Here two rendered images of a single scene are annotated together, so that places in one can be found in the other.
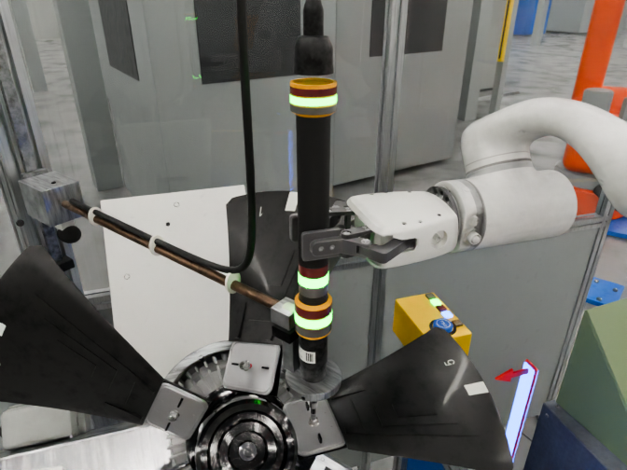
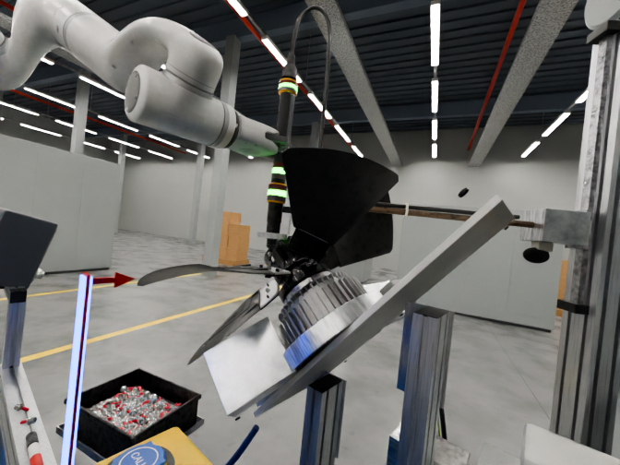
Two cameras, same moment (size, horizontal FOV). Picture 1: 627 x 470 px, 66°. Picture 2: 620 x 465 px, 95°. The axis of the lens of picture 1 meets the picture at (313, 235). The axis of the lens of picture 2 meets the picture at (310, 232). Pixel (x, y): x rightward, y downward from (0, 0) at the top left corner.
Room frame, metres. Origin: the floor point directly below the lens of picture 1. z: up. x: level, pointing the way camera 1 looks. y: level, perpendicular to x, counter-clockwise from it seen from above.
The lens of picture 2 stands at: (1.06, -0.30, 1.28)
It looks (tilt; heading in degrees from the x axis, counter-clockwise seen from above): 0 degrees down; 146
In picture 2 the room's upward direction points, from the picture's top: 6 degrees clockwise
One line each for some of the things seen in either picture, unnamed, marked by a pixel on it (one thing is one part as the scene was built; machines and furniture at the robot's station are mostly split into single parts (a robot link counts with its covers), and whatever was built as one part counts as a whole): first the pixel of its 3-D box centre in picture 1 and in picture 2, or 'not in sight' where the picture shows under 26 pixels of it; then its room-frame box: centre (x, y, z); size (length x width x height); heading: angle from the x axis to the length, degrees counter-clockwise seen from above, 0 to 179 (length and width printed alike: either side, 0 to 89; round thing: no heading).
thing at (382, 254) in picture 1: (388, 241); not in sight; (0.44, -0.08, 1.46); 0.08 x 0.06 x 0.01; 167
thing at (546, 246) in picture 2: (68, 230); (536, 252); (0.82, 0.47, 1.29); 0.05 x 0.04 x 0.05; 52
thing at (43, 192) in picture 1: (51, 197); (556, 227); (0.84, 0.50, 1.35); 0.10 x 0.07 x 0.08; 52
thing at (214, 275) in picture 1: (154, 246); (408, 212); (0.64, 0.24, 1.35); 0.54 x 0.01 x 0.01; 52
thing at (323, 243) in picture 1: (336, 247); not in sight; (0.43, -0.02, 1.46); 0.07 x 0.03 x 0.03; 107
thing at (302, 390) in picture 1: (306, 347); (279, 218); (0.46, 0.01, 1.31); 0.09 x 0.07 x 0.10; 52
